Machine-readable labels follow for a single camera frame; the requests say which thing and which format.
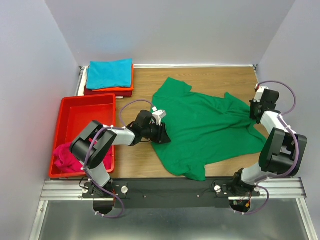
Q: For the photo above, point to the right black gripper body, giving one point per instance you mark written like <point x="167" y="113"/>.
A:
<point x="258" y="105"/>

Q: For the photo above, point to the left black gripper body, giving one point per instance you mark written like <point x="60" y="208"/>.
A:
<point x="154" y="133"/>

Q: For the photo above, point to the green t-shirt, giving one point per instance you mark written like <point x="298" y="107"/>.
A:
<point x="203" y="129"/>

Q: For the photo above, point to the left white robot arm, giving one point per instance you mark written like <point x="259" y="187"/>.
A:
<point x="94" y="142"/>

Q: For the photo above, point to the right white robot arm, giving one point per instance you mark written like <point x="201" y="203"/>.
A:
<point x="283" y="151"/>

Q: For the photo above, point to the folded dark red t-shirt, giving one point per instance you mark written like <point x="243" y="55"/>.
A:
<point x="125" y="92"/>

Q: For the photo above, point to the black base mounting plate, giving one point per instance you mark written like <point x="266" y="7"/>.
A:
<point x="166" y="193"/>

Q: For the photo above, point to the folded blue t-shirt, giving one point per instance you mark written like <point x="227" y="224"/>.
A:
<point x="110" y="74"/>

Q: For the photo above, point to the red plastic bin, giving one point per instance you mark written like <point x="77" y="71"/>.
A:
<point x="76" y="112"/>

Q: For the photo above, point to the crumpled magenta t-shirt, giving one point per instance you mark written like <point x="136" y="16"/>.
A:
<point x="65" y="161"/>

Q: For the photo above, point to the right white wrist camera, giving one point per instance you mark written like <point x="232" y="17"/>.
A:
<point x="259" y="91"/>

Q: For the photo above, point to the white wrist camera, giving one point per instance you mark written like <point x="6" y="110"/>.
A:
<point x="259" y="91"/>
<point x="158" y="115"/>

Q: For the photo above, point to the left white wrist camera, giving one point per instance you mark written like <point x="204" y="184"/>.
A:
<point x="158" y="115"/>

